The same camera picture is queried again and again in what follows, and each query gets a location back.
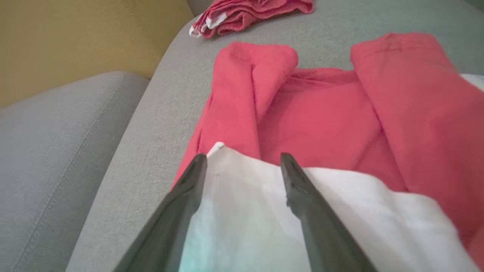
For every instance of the large grey sofa chaise cushion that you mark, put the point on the large grey sofa chaise cushion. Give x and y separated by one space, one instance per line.
151 132

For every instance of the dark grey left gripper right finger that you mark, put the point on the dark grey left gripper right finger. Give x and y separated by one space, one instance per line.
321 234

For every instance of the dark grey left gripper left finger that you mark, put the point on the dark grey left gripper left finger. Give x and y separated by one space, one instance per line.
170 226

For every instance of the red shirt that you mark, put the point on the red shirt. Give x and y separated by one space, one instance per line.
321 121

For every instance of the grey sofa seat cushion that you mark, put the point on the grey sofa seat cushion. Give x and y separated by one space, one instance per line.
49 170

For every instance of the yellow sofa backrest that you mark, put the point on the yellow sofa backrest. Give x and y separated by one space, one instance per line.
75 37

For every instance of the red jersey with striped trim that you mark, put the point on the red jersey with striped trim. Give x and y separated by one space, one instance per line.
257 15

